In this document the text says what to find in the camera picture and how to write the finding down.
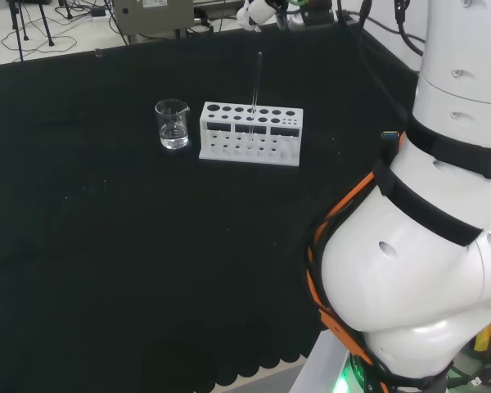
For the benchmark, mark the clear glass rod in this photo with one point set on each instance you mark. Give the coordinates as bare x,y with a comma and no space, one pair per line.
257,82

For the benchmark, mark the black table cloth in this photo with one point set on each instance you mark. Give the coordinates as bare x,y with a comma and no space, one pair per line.
106,245

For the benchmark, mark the white test tube rack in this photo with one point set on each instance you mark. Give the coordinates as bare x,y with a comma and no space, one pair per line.
203,123

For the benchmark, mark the black tripod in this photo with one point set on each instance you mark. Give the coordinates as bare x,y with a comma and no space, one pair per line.
46,22

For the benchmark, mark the yellow stop button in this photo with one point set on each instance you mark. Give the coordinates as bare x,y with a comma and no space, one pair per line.
485,340

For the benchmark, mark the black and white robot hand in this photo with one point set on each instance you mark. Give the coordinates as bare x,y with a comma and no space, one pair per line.
258,10

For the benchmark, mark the clear glass beaker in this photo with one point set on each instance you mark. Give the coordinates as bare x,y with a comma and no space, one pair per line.
174,141

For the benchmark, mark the grey metal box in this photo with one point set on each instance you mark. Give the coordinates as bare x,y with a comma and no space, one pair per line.
155,16

